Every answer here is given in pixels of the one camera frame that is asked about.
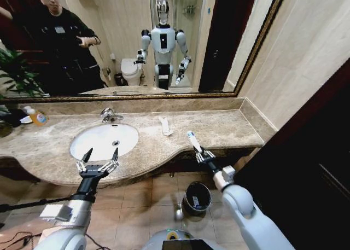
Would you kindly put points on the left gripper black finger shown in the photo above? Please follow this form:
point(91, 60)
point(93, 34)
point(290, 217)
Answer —
point(112, 163)
point(83, 163)

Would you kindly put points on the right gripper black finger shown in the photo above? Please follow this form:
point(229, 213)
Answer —
point(209, 154)
point(199, 156)

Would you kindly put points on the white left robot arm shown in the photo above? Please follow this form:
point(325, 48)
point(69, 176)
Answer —
point(68, 233)

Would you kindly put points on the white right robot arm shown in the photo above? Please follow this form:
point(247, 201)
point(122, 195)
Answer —
point(246, 206)

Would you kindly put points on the white oval sink basin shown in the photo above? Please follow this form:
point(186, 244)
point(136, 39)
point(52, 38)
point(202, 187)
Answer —
point(101, 140)

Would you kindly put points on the dark round trash bin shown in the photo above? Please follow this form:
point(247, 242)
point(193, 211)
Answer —
point(197, 198)

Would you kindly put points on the white trash piece in bin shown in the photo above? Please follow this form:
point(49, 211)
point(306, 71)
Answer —
point(197, 202)

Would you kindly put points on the small black bin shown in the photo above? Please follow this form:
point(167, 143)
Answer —
point(119, 80)

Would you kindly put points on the white paper wrapper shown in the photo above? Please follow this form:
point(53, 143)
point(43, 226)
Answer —
point(165, 127)

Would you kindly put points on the chrome faucet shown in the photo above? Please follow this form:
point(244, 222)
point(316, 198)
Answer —
point(109, 115)

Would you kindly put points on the orange soap bottle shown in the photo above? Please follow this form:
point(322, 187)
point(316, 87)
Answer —
point(38, 118)

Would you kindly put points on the small white dish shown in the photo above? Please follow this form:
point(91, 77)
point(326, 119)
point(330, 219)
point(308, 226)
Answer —
point(26, 120)

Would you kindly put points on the white robot front shell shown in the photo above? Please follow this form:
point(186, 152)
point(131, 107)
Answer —
point(175, 241)

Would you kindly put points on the dark wooden door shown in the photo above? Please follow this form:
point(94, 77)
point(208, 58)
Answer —
point(306, 165)

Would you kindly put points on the white toilet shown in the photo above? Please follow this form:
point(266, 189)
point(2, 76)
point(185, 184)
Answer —
point(131, 70)

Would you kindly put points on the green potted plant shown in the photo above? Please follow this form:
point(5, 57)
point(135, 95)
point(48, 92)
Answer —
point(16, 75)

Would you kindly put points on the gold framed wall mirror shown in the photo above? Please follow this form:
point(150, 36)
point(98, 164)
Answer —
point(123, 28)

